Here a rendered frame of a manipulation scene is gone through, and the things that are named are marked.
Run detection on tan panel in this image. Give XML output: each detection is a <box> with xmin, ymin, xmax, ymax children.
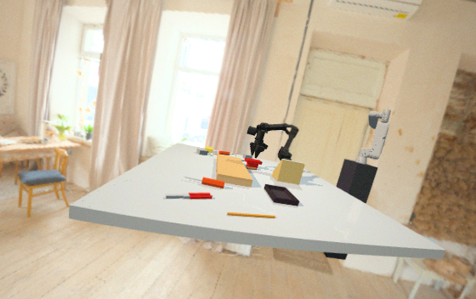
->
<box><xmin>216</xmin><ymin>154</ymin><xmax>252</xmax><ymax>187</ymax></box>

